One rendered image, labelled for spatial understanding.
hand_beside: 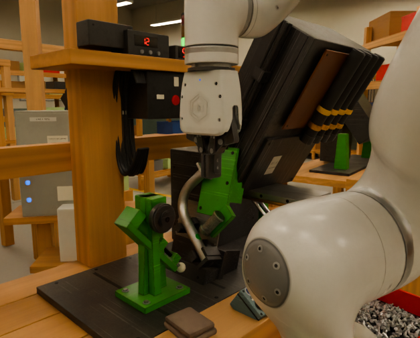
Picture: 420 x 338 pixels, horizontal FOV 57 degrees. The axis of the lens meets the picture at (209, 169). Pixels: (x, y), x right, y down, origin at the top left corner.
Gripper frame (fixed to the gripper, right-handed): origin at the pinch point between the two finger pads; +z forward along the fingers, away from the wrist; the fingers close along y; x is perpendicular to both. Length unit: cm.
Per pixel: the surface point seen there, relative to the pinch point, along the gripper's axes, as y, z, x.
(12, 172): -74, 10, -5
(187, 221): -39, 25, 32
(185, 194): -43, 18, 34
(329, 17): -439, -217, 891
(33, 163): -74, 8, 1
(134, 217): -31.3, 16.8, 6.5
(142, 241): -31.3, 23.1, 8.6
